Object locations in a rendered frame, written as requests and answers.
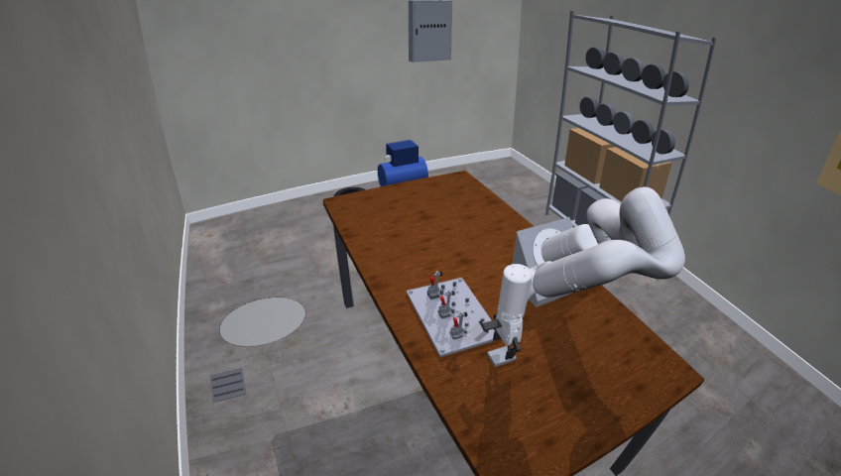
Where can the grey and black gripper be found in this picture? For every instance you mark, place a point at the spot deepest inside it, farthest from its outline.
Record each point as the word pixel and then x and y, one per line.
pixel 510 334

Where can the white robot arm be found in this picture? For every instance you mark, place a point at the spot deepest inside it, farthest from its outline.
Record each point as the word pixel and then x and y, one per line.
pixel 563 266

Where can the black toggle clamp with red handle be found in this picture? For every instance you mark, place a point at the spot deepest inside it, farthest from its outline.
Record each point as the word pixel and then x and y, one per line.
pixel 457 332

